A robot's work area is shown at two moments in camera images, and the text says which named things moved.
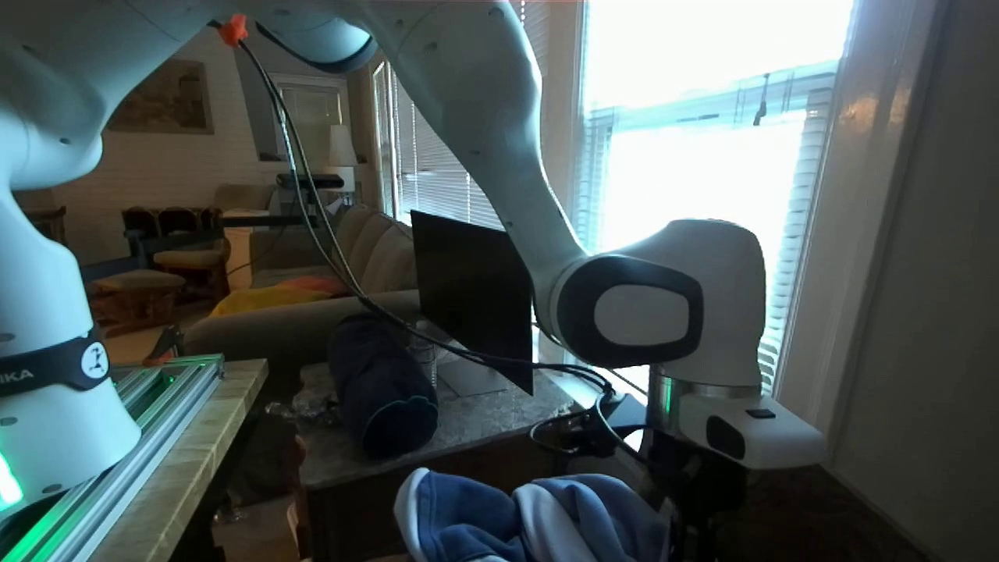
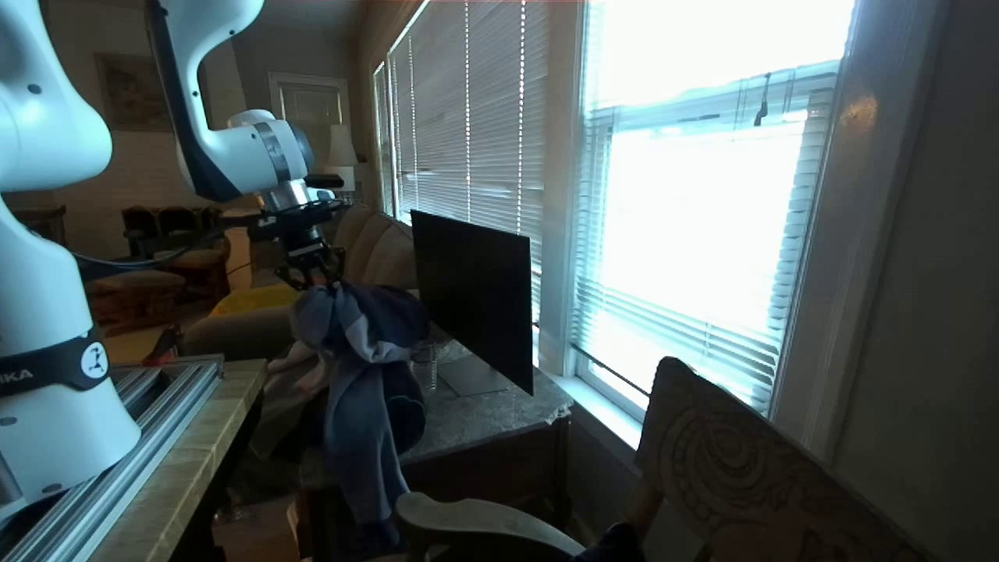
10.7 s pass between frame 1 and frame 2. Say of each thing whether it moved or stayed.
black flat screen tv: stayed
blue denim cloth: moved
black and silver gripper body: moved
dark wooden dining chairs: stayed
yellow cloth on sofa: stayed
